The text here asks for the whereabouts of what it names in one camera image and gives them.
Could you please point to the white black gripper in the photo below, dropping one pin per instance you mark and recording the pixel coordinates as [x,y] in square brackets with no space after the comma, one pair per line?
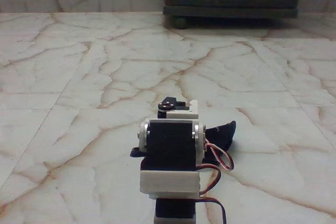
[181,114]

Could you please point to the dark round cabinet caster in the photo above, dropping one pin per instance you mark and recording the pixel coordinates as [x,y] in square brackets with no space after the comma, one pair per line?
[179,23]

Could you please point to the dark blue cloth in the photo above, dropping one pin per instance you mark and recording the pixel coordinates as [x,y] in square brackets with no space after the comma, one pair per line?
[220,134]

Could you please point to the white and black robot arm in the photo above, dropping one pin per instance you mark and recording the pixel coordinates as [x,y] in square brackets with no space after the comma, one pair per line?
[170,142]

